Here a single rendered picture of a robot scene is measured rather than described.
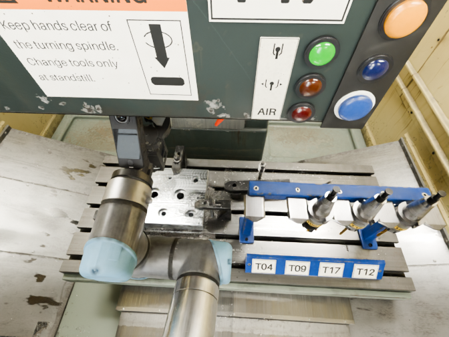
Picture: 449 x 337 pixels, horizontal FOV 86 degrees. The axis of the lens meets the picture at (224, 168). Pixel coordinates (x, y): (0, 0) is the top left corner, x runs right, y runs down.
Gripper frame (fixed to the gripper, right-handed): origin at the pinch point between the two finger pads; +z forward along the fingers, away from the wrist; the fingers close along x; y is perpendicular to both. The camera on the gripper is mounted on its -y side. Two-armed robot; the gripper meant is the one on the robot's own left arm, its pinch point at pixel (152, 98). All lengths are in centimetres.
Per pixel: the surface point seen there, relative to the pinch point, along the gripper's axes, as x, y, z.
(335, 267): 52, 49, -23
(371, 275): 64, 51, -24
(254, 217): 23.8, 22.0, -17.3
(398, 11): 28.7, -27.5, -21.8
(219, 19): 16.6, -26.6, -21.2
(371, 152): 88, 65, 37
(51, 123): -100, 79, 63
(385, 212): 56, 22, -15
